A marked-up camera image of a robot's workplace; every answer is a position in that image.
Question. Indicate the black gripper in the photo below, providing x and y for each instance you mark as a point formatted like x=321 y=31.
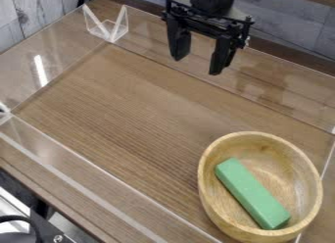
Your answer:
x=213 y=18

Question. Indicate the green rectangular block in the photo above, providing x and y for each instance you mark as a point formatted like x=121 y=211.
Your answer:
x=260 y=204

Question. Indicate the wooden bowl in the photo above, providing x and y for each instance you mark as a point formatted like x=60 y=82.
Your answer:
x=283 y=168

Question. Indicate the clear acrylic corner bracket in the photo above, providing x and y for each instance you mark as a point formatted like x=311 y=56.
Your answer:
x=107 y=30

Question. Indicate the black metal stand bracket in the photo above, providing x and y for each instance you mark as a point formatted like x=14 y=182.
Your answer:
x=49 y=233

